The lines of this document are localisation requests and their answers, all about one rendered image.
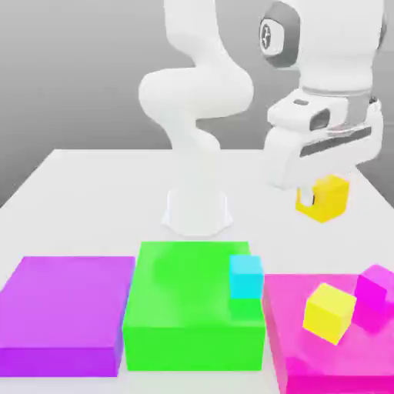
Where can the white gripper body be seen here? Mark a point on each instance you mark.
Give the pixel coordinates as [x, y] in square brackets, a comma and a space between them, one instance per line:
[284, 160]

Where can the small dark yellow cube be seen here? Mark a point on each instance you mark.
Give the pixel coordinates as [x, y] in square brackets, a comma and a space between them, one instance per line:
[331, 198]

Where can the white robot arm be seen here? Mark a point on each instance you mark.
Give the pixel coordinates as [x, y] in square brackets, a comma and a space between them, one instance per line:
[197, 92]

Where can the small magenta cube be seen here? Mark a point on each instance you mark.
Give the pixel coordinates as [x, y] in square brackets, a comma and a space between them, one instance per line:
[371, 292]

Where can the small cyan cube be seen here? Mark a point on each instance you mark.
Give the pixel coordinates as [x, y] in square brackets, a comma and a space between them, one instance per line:
[246, 277]

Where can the large pink box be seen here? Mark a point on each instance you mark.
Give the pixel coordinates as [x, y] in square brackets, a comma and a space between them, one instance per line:
[323, 366]

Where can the large green box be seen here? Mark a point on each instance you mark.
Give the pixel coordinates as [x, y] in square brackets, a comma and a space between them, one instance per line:
[184, 307]

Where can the large purple box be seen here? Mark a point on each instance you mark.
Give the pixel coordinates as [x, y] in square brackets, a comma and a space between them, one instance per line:
[64, 301]

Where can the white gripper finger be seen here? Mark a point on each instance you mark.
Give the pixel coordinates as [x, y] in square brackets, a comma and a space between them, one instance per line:
[305, 195]

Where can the small light yellow cube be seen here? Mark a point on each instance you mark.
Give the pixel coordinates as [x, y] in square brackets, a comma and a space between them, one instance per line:
[327, 314]

